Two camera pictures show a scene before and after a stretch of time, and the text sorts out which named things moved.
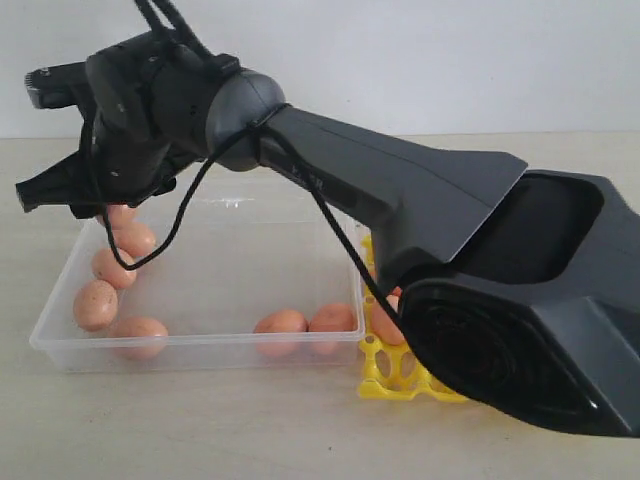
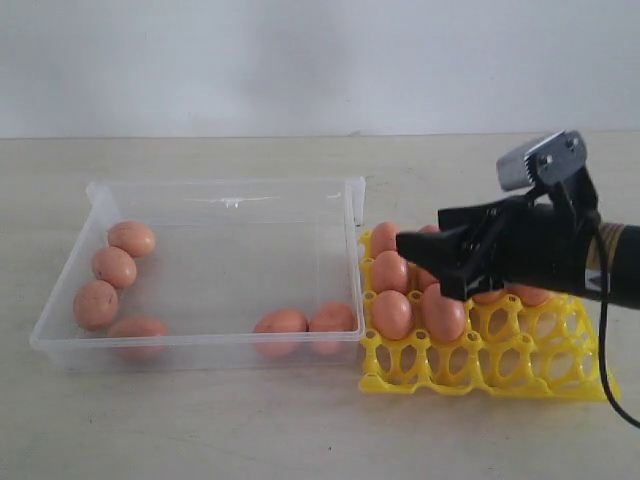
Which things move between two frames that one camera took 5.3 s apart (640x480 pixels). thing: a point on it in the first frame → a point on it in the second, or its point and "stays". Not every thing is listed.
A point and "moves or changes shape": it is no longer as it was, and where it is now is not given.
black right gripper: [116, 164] → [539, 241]
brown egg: [107, 267] stays
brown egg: [95, 304] stays
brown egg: [135, 239] stays
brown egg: [122, 221] moves or changes shape
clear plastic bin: [211, 282] stays
